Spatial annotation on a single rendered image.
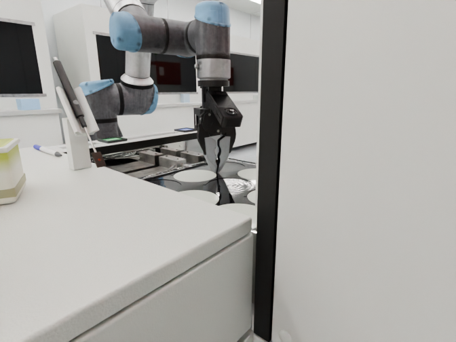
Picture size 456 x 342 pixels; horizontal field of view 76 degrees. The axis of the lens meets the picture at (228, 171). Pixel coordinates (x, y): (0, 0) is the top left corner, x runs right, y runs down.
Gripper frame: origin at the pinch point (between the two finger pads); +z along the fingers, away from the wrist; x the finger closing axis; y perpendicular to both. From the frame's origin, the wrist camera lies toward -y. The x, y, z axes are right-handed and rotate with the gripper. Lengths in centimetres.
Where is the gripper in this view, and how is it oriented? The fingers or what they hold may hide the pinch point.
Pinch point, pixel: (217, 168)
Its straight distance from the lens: 69.0
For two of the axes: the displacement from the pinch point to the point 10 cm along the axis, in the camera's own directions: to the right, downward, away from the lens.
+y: -3.6, -2.5, 9.0
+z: 0.0, 9.6, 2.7
